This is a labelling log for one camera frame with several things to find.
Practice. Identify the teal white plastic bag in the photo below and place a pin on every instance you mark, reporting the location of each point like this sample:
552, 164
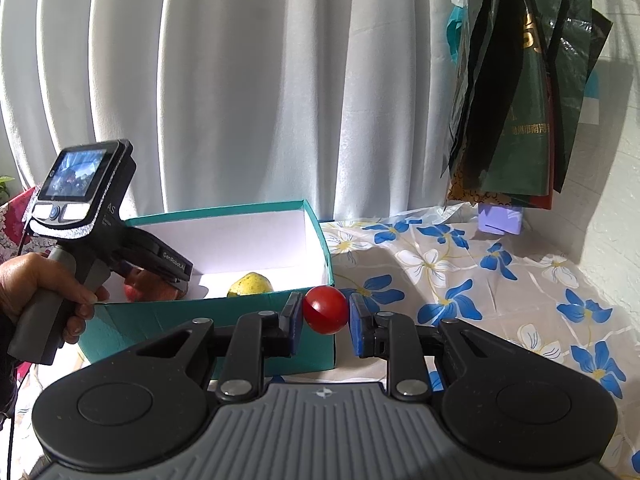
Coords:
456, 30

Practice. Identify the small purple box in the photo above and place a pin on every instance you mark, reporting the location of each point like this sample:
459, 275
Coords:
500, 219

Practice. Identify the teal cardboard box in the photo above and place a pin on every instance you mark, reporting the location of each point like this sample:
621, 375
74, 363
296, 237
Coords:
260, 240

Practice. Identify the blue floral tablecloth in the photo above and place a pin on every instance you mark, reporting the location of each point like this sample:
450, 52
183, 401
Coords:
500, 300

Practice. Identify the green potted plant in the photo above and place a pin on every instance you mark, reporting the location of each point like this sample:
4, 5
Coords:
6, 187

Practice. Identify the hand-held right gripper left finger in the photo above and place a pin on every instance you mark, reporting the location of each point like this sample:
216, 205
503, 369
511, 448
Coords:
296, 325

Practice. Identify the person's left hand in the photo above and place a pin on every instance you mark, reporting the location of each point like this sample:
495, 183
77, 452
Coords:
30, 280

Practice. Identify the brown patterned bag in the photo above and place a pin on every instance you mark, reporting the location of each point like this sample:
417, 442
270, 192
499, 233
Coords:
460, 191

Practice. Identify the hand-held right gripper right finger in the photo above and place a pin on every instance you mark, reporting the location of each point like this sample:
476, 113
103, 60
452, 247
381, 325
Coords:
356, 327

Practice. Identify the small red apple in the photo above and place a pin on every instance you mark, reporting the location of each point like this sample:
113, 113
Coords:
147, 290

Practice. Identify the dark green plastic bag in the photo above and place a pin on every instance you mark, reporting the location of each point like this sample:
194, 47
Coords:
580, 45

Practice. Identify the red cherry tomato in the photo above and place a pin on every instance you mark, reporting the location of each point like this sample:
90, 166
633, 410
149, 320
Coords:
325, 310

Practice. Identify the yellow green pear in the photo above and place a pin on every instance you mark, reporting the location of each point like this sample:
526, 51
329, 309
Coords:
250, 286

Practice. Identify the dark green printed shopping bag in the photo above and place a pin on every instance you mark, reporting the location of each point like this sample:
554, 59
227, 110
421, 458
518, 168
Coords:
520, 110

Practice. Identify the red floral gift bag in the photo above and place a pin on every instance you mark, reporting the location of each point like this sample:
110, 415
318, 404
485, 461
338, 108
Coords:
15, 230

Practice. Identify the white curtain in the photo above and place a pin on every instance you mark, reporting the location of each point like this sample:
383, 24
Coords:
250, 85

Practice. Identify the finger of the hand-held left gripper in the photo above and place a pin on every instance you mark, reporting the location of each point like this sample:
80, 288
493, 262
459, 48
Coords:
179, 289

